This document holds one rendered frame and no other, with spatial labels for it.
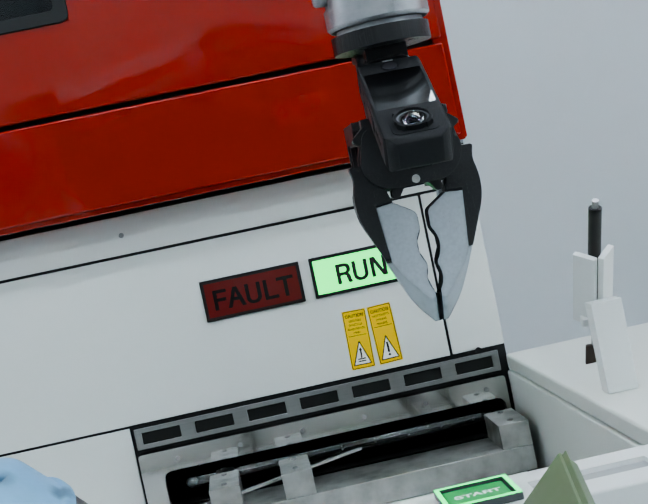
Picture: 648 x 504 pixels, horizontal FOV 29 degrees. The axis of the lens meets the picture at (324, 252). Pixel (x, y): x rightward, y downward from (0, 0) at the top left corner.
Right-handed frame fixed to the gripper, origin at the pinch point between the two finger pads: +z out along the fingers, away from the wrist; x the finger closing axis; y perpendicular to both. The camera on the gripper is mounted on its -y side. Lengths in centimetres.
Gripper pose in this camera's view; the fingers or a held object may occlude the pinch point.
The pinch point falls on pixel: (439, 303)
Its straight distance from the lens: 89.7
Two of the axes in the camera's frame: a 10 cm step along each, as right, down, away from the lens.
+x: -9.8, 2.1, -0.7
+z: 2.0, 9.8, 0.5
